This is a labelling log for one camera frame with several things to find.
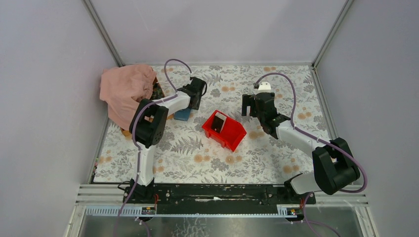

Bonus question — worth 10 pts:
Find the blue card holder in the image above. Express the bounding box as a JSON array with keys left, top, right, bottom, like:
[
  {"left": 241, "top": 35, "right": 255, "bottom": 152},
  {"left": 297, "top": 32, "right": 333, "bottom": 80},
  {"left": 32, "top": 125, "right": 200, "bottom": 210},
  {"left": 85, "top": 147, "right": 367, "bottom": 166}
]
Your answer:
[{"left": 173, "top": 108, "right": 191, "bottom": 121}]

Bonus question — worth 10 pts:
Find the red plastic bin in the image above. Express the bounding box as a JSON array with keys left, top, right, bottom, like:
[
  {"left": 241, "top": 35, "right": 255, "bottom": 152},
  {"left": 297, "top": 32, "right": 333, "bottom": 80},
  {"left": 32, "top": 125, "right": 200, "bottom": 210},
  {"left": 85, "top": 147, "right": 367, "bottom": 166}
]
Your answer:
[{"left": 202, "top": 110, "right": 247, "bottom": 152}]

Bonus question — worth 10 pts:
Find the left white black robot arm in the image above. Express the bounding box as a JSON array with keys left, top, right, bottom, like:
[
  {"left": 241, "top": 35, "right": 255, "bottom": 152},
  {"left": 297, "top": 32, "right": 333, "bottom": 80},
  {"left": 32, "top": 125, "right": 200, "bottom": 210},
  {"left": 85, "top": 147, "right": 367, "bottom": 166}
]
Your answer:
[{"left": 129, "top": 77, "right": 207, "bottom": 187}]

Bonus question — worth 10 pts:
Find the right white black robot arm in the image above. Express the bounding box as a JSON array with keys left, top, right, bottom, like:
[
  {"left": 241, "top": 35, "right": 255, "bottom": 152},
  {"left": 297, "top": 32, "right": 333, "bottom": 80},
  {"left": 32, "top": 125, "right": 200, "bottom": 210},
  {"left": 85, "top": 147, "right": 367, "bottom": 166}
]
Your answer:
[{"left": 242, "top": 92, "right": 361, "bottom": 195}]

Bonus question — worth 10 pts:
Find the wooden organizer tray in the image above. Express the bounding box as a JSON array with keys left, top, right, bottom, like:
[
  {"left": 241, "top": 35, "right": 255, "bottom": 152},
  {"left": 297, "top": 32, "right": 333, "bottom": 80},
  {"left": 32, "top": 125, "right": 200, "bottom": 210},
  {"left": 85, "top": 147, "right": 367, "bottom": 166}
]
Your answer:
[{"left": 121, "top": 78, "right": 170, "bottom": 139}]

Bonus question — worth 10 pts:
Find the dark green patterned item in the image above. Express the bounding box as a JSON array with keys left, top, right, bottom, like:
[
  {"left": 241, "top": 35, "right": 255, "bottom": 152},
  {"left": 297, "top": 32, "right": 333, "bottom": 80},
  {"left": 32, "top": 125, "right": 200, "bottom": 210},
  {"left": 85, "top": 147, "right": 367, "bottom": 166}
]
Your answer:
[{"left": 151, "top": 83, "right": 165, "bottom": 100}]

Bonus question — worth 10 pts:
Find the floral patterned table mat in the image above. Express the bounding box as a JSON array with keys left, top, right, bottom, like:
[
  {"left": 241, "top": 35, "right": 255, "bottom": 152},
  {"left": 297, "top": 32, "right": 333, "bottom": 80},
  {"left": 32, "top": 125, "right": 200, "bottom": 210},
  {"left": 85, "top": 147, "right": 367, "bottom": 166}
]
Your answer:
[{"left": 93, "top": 64, "right": 341, "bottom": 185}]

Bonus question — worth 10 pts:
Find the pink cloth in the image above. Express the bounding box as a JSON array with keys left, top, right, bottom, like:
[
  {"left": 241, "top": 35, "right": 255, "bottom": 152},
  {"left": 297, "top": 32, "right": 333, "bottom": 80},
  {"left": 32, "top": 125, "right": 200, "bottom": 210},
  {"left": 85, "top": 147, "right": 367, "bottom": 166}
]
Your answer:
[{"left": 99, "top": 64, "right": 157, "bottom": 130}]

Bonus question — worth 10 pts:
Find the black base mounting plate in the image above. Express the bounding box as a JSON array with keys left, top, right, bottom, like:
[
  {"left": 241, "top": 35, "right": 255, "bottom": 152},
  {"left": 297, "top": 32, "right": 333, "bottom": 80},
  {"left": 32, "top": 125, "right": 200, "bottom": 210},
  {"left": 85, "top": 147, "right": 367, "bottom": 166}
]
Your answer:
[{"left": 123, "top": 183, "right": 316, "bottom": 214}]

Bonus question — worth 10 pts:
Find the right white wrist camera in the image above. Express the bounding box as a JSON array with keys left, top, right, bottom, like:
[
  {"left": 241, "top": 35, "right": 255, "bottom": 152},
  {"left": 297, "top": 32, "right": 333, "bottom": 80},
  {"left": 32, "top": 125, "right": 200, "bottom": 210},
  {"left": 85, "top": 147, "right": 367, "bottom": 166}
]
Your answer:
[{"left": 253, "top": 81, "right": 271, "bottom": 93}]

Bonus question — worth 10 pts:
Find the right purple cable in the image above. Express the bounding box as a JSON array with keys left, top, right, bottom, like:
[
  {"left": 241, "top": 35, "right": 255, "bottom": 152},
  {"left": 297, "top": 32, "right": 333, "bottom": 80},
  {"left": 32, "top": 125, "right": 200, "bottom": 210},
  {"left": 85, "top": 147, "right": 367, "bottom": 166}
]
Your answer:
[{"left": 253, "top": 72, "right": 368, "bottom": 237}]

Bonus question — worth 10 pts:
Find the white slotted cable duct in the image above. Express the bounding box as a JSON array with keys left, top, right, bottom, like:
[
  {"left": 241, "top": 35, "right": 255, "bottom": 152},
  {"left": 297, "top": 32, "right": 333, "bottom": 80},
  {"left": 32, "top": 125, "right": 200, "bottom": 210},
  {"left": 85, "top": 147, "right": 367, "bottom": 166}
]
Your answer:
[{"left": 85, "top": 205, "right": 302, "bottom": 219}]

